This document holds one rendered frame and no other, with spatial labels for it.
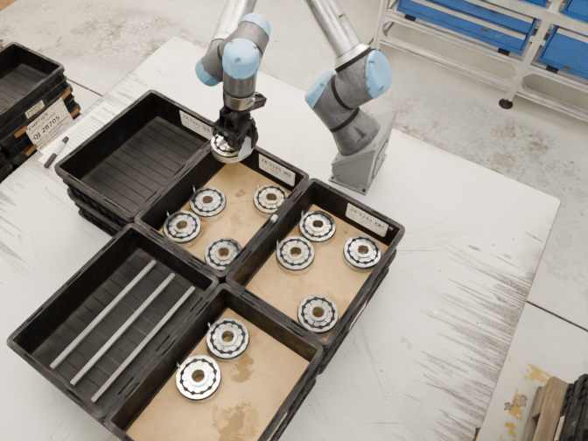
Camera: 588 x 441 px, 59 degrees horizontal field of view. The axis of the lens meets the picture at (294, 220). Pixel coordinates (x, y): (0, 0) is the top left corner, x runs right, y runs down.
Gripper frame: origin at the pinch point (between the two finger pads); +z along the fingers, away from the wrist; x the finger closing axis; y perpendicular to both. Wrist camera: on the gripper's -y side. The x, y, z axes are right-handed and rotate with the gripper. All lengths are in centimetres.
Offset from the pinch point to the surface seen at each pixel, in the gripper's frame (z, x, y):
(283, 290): 13.6, 30.6, 21.5
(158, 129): 21.1, -33.4, -3.0
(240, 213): 16.3, 6.9, 8.2
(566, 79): 62, 76, -183
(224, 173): 17.7, -5.5, -0.7
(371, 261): 9.1, 45.5, 2.4
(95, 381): 16, 8, 66
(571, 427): 58, 129, -14
